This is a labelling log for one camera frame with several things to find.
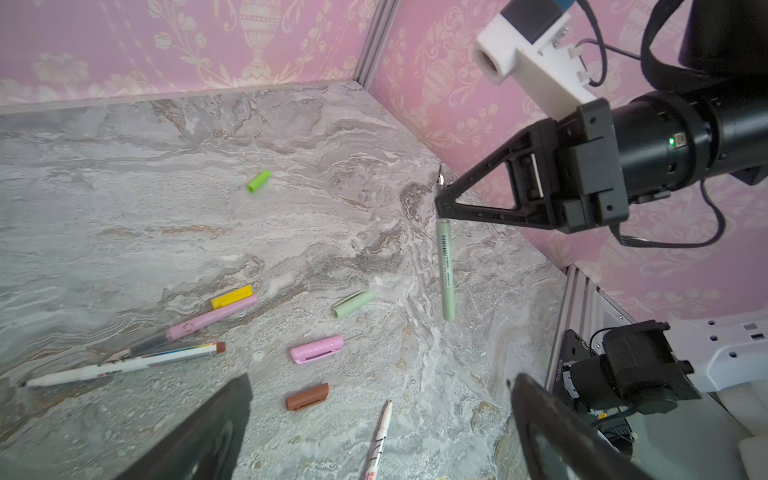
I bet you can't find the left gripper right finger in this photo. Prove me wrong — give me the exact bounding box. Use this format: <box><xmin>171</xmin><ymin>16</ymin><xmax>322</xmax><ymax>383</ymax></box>
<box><xmin>509</xmin><ymin>373</ymin><xmax>650</xmax><ymax>479</ymax></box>

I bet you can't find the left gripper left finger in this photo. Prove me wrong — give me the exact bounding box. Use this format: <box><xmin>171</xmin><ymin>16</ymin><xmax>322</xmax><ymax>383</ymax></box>
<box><xmin>118</xmin><ymin>374</ymin><xmax>253</xmax><ymax>479</ymax></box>

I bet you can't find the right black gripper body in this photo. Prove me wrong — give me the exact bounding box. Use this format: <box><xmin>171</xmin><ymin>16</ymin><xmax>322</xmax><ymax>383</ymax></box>
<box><xmin>509</xmin><ymin>97</ymin><xmax>631</xmax><ymax>235</ymax></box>

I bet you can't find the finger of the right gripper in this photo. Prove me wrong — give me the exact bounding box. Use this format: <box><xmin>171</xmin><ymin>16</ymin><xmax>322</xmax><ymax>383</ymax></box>
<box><xmin>435</xmin><ymin>127</ymin><xmax>555</xmax><ymax>228</ymax></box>

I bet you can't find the pale green fountain pen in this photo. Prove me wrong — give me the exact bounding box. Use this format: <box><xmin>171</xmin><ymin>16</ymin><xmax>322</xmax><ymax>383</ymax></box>
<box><xmin>435</xmin><ymin>164</ymin><xmax>457</xmax><ymax>323</ymax></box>

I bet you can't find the pale green pen cap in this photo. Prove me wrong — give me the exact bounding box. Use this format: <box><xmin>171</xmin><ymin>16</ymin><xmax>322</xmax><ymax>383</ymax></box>
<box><xmin>331</xmin><ymin>290</ymin><xmax>375</xmax><ymax>319</ymax></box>

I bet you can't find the bright green pen cap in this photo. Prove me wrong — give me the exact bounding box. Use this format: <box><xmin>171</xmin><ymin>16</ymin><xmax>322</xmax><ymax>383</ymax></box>
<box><xmin>247</xmin><ymin>170</ymin><xmax>271</xmax><ymax>193</ymax></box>

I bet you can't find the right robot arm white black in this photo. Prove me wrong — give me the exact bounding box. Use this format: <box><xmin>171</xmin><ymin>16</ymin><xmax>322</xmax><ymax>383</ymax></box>
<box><xmin>435</xmin><ymin>1</ymin><xmax>767</xmax><ymax>233</ymax></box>

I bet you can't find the white pen brown tip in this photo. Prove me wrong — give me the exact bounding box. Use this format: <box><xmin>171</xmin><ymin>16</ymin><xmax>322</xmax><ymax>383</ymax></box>
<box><xmin>23</xmin><ymin>342</ymin><xmax>226</xmax><ymax>387</ymax></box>

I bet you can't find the pink fountain pen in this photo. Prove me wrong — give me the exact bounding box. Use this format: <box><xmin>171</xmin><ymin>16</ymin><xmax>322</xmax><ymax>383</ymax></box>
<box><xmin>106</xmin><ymin>296</ymin><xmax>259</xmax><ymax>362</ymax></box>

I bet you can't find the brown pen cap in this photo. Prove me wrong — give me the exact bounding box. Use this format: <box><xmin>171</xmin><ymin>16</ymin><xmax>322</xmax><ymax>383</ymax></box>
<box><xmin>285</xmin><ymin>383</ymin><xmax>330</xmax><ymax>412</ymax></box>

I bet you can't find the pink pen cap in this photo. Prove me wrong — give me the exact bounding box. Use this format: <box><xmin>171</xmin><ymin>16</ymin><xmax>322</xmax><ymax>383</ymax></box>
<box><xmin>289</xmin><ymin>335</ymin><xmax>344</xmax><ymax>365</ymax></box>

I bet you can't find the yellow pen cap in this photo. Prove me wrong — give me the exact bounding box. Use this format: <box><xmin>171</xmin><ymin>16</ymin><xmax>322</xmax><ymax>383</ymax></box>
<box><xmin>211</xmin><ymin>285</ymin><xmax>253</xmax><ymax>310</ymax></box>

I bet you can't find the white pen yellow tip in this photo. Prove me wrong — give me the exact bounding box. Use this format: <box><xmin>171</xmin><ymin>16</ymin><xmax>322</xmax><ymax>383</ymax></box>
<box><xmin>363</xmin><ymin>400</ymin><xmax>393</xmax><ymax>480</ymax></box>

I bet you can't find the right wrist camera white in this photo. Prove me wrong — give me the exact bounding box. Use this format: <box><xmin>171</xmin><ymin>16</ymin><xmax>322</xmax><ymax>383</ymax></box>
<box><xmin>473</xmin><ymin>0</ymin><xmax>596</xmax><ymax>120</ymax></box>

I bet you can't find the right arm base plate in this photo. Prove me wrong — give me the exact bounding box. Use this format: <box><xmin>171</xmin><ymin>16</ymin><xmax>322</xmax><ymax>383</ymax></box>
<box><xmin>545</xmin><ymin>328</ymin><xmax>637</xmax><ymax>457</ymax></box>

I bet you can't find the aluminium front rail frame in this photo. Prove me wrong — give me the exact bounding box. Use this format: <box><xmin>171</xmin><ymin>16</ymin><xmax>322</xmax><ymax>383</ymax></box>
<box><xmin>542</xmin><ymin>263</ymin><xmax>768</xmax><ymax>480</ymax></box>

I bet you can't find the right corner aluminium post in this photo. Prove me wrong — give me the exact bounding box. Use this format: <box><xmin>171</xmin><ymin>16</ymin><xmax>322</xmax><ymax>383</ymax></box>
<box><xmin>353</xmin><ymin>0</ymin><xmax>401</xmax><ymax>90</ymax></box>

